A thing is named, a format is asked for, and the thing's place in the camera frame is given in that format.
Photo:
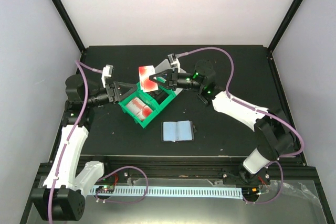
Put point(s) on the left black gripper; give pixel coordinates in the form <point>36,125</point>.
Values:
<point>117,94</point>

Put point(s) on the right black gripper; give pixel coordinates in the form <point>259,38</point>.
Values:
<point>170,74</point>

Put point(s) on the white bin with blue cards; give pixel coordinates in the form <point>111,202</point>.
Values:
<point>164,65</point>

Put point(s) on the green bin with red cards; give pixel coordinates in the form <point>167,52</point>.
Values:
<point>147,99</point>

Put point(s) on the black card holder wallet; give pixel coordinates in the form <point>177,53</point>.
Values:
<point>179,131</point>

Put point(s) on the green bin with black cards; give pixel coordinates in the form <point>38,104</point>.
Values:
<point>162,97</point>

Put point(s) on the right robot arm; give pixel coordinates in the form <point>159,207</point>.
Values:
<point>273,134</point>

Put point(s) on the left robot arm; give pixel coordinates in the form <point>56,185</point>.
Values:
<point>62,195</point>

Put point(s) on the red white card stack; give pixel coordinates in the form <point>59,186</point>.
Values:
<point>138,108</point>

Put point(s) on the left controller board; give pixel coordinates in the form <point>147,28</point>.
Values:
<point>105,189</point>

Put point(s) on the controller board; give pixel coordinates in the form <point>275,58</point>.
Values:
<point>105,189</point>
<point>251,191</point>

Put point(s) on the right controller board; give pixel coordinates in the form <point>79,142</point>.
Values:
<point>251,191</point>

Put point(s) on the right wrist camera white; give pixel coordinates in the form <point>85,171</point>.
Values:
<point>173,61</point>

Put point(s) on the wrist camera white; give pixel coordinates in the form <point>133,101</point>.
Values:
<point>107,73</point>
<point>173,61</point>

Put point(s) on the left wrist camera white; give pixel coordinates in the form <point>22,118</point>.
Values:
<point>107,73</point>

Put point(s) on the blue slotted cable duct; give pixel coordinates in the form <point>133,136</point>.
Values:
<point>170,191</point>

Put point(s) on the left black frame post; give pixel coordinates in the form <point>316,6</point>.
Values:
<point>69,24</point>

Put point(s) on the black frame post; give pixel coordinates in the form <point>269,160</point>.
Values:
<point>293,8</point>
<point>69,24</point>

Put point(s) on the right black frame post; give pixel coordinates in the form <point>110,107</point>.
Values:
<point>293,8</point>

